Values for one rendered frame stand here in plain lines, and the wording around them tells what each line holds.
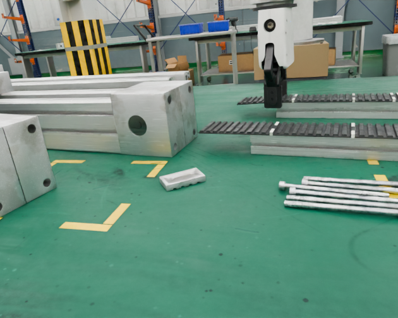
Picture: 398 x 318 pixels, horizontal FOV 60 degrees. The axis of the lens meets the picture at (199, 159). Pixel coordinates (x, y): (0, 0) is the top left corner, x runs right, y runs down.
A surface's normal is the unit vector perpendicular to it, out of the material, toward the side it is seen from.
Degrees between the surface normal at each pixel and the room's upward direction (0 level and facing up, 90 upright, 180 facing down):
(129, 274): 0
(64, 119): 90
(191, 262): 0
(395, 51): 94
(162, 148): 90
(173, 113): 90
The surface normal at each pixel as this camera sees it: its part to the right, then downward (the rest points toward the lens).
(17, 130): 0.87, 0.10
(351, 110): -0.37, 0.37
